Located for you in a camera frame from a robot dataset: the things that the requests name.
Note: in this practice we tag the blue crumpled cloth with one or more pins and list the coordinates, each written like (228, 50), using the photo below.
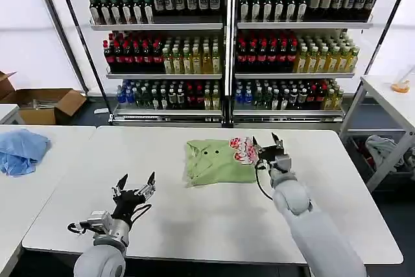
(19, 152)

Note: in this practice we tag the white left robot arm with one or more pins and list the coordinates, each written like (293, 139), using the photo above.
(100, 260)

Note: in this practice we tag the shelf rack with bottles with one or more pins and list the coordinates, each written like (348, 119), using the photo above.
(291, 56)
(162, 56)

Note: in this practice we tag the small white table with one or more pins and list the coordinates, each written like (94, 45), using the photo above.
(8, 110)

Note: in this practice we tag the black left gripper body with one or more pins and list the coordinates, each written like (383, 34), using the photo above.
(128, 205)

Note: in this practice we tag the pile of grey clothes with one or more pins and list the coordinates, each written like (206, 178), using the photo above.
(382, 149)

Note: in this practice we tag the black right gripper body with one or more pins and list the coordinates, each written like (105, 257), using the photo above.
(270, 153)

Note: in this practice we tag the white side table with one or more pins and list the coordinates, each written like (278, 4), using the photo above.
(379, 84)

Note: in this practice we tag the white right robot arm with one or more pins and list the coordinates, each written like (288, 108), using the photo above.
(291, 199)

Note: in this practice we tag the orange item in clear bag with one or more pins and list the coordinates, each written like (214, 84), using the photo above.
(400, 86)

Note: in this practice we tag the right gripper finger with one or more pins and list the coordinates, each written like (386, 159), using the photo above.
(258, 146)
(277, 141)

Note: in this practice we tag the thick grey frame pole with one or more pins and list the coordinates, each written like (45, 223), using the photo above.
(61, 37)

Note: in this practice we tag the green shirt with red print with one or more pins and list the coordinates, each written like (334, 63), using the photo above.
(220, 166)

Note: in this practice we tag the thin black frame pole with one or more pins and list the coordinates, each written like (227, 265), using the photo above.
(87, 50)
(386, 20)

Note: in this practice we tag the open cardboard box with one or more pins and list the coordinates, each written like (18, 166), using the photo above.
(42, 108)

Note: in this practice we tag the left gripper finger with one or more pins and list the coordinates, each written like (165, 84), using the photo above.
(121, 184)
(149, 184)

